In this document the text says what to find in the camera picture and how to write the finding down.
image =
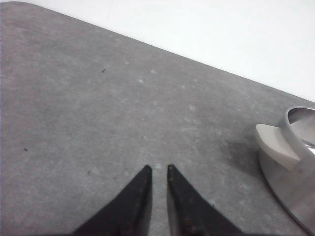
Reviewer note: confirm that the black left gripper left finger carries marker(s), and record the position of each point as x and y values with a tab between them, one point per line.
128	214

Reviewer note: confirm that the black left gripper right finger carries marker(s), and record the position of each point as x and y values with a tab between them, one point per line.
189	214

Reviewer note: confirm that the stainless steel steamer pot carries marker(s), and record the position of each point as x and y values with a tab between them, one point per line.
287	160

